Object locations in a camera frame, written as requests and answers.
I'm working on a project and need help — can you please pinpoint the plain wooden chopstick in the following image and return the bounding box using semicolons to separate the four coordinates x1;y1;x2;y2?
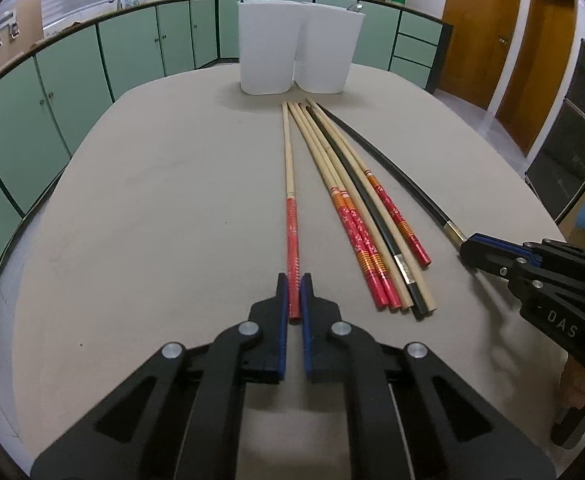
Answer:
309;105;437;311
299;104;415;311

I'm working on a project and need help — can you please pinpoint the cardboard board with white mounts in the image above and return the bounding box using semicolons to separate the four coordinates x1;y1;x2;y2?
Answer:
0;0;46;96

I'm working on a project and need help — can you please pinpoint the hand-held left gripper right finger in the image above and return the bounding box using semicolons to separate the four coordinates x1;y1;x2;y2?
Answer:
299;272;557;480

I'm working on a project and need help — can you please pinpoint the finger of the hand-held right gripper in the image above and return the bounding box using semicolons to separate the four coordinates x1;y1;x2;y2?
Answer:
459;239;524;280
472;232;544;267

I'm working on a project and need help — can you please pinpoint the brown wooden door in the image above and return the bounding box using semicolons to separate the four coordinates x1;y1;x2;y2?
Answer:
435;0;523;111
495;0;580;156

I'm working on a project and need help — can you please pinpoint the black chopstick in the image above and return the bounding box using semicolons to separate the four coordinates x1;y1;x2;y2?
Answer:
306;107;432;320
316;104;469;253

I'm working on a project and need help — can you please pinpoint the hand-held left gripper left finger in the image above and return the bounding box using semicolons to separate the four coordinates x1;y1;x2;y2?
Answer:
31;272;290;480

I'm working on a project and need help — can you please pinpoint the red-handled bamboo chopstick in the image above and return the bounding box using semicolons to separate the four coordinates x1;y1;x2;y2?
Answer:
281;102;303;322
296;103;402;311
289;103;389;311
306;98;432;267

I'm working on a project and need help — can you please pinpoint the white utensil holder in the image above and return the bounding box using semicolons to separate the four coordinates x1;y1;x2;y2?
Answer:
237;0;365;96

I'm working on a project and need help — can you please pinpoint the black chair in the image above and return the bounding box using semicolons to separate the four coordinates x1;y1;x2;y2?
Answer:
525;37;585;226

